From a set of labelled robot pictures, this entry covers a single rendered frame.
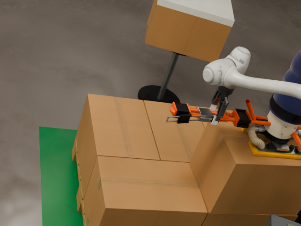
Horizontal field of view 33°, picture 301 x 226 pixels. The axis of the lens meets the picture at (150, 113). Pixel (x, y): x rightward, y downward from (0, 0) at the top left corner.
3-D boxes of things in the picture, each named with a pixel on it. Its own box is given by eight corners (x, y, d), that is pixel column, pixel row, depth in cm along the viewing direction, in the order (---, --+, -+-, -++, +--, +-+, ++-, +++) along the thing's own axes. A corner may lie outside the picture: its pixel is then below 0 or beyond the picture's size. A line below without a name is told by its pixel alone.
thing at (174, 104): (184, 110, 267) (187, 103, 264) (188, 119, 261) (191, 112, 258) (169, 109, 264) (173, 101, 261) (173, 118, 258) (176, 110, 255)
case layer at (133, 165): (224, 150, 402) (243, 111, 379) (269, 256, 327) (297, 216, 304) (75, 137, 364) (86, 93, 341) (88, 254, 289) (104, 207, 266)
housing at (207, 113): (207, 115, 270) (210, 108, 268) (210, 123, 265) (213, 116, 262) (195, 113, 268) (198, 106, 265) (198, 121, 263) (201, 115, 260)
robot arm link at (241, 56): (230, 67, 257) (214, 72, 248) (241, 41, 248) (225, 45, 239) (246, 79, 252) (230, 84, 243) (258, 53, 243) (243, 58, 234)
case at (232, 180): (270, 166, 335) (297, 120, 312) (297, 214, 306) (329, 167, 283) (188, 163, 314) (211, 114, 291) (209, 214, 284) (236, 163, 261)
